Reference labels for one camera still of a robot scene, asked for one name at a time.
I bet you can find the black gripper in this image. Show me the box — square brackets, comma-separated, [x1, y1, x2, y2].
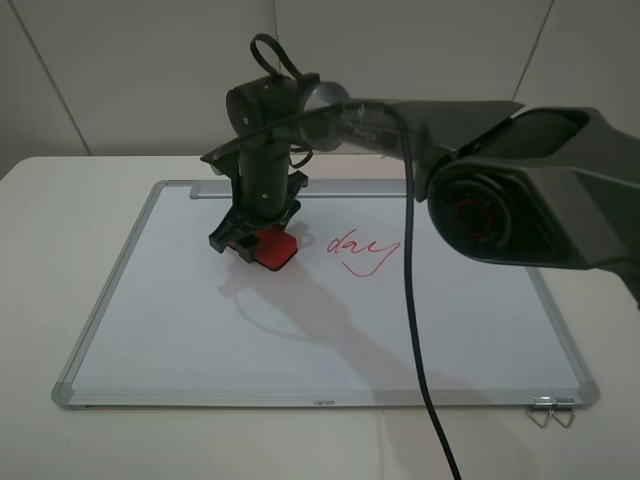
[201, 142, 307, 263]

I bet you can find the red whiteboard eraser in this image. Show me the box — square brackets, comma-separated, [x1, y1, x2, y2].
[229, 227, 298, 272]

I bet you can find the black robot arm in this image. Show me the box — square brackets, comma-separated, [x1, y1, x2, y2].
[203, 73, 639, 294]

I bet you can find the left metal hanging clip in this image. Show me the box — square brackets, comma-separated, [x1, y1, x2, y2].
[527, 396, 554, 429]

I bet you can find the metal hanging clip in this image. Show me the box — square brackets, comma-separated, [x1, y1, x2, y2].
[527, 396, 554, 429]
[549, 397, 576, 429]

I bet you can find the right metal hanging clip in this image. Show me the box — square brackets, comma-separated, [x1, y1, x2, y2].
[549, 397, 576, 429]

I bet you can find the white whiteboard with grey frame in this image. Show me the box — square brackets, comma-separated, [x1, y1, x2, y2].
[51, 180, 599, 408]

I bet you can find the black cable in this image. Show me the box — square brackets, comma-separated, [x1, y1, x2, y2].
[214, 99, 464, 480]

